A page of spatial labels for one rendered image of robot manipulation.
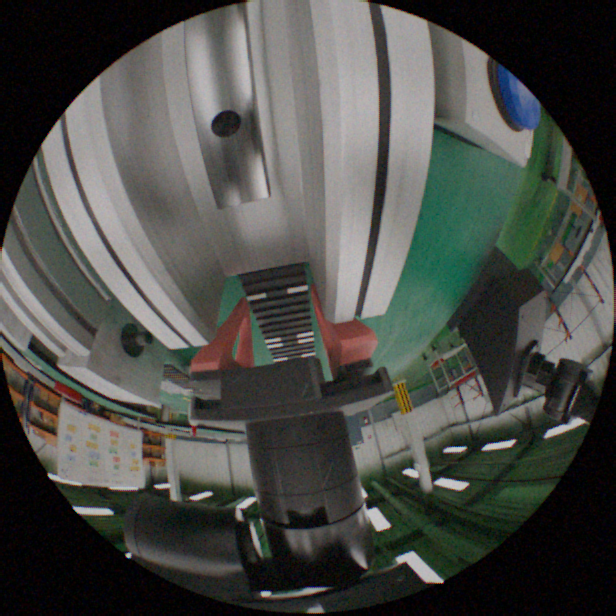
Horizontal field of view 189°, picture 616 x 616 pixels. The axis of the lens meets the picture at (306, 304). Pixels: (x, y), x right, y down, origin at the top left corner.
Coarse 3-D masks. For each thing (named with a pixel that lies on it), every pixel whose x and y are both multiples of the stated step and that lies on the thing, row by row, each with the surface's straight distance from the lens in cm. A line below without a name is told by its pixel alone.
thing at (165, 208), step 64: (256, 0) 11; (320, 0) 5; (128, 64) 8; (192, 64) 8; (256, 64) 8; (320, 64) 4; (384, 64) 5; (64, 128) 7; (128, 128) 6; (192, 128) 8; (256, 128) 7; (320, 128) 4; (384, 128) 4; (64, 192) 7; (128, 192) 5; (192, 192) 9; (256, 192) 7; (320, 192) 5; (384, 192) 5; (128, 256) 6; (192, 256) 7; (256, 256) 9; (320, 256) 6; (384, 256) 6; (192, 320) 7
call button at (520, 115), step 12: (504, 72) 13; (504, 84) 12; (516, 84) 13; (504, 96) 13; (516, 96) 12; (528, 96) 14; (516, 108) 12; (528, 108) 13; (516, 120) 13; (528, 120) 13
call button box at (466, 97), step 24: (432, 24) 14; (432, 48) 13; (456, 48) 12; (456, 72) 11; (480, 72) 12; (456, 96) 11; (480, 96) 11; (456, 120) 11; (480, 120) 11; (504, 120) 13; (480, 144) 16; (504, 144) 13; (528, 144) 17
